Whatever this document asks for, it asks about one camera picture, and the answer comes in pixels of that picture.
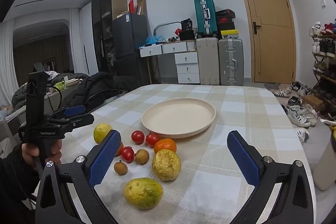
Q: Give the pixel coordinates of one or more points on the grey arched metal tube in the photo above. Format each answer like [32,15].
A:
[160,26]

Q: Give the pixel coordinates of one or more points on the smooth yellow passion fruit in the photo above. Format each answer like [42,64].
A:
[101,132]

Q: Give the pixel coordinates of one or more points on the scattered sneakers pile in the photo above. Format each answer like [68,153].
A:
[298,113]

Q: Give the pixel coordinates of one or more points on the black fabric box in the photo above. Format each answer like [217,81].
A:
[187,35]

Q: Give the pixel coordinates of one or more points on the wooden shoe rack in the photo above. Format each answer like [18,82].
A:
[325,37]

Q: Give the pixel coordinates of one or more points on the upright cardboard carton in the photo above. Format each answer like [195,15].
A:
[141,7]

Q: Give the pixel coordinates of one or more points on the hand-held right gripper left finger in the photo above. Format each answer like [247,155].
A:
[105,158]

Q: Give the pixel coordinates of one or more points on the rows of assorted shoes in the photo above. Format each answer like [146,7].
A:
[321,47]

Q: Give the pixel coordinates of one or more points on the white pleated curtain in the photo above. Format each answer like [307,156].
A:
[75,40]

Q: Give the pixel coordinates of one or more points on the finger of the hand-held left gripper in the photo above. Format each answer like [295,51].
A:
[81,119]
[76,110]

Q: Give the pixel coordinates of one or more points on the teal suitcase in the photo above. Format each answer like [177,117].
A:
[206,15]

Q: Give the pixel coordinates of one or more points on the green patched passion fruit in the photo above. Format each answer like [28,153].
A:
[143,193]

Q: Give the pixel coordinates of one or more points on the red and black shoe box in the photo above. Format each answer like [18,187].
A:
[225,19]

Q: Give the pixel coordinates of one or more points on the black shoe box red stripe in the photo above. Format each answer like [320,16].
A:
[225,13]

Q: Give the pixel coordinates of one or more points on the white desk with drawers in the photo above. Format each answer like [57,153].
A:
[186,67]

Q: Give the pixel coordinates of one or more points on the brown cardboard box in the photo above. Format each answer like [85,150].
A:
[312,102]

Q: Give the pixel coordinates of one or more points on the cream round plate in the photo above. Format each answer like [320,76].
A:
[178,119]

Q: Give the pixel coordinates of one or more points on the silver suitcase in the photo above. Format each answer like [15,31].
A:
[231,61]

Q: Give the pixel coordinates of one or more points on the tall dark cabinet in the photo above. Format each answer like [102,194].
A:
[103,19]

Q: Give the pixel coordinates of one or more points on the beige rounded object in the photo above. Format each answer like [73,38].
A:
[325,169]

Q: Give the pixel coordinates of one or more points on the beige checked tablecloth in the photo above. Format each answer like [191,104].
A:
[231,113]

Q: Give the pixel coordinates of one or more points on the person's left hand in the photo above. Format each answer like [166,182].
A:
[28,151]

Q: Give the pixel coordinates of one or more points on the dark grey refrigerator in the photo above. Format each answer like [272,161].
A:
[130,43]

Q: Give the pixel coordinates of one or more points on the black puffer jacket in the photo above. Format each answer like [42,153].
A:
[97,90]

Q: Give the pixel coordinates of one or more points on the wrinkled yellow passion fruit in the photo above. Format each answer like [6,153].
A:
[166,165]

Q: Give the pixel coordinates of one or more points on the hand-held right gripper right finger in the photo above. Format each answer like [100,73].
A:
[244,158]

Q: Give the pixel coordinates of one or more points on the yellow and black shoe box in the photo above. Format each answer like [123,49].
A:
[229,34]

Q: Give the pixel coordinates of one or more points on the blue plastic bag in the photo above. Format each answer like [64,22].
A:
[152,39]

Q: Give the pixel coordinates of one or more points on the wooden door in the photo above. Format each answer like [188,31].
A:
[270,50]

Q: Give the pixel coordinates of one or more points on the orange mandarin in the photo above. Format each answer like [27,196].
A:
[121,149]
[165,146]

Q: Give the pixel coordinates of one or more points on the white wardrobe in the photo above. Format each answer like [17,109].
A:
[89,37]

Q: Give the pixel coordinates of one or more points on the yellow green bundle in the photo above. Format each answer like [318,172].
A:
[333,132]

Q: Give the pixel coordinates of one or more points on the small red item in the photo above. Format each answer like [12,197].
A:
[179,30]

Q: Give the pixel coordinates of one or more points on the green mug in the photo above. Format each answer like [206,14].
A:
[59,85]

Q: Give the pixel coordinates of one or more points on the red tomato with stem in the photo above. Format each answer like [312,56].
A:
[152,139]

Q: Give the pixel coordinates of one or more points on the beige suitcase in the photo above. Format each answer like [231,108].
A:
[208,61]

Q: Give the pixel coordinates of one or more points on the tall red box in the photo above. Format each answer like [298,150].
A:
[132,6]

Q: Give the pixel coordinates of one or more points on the plain black shoe box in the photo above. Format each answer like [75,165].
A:
[226,26]

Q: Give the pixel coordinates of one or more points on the white crumpled cloth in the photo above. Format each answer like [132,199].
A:
[50,75]

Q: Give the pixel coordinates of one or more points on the black paper bag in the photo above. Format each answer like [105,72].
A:
[187,24]

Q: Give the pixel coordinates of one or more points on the person's left forearm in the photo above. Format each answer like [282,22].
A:
[13,187]

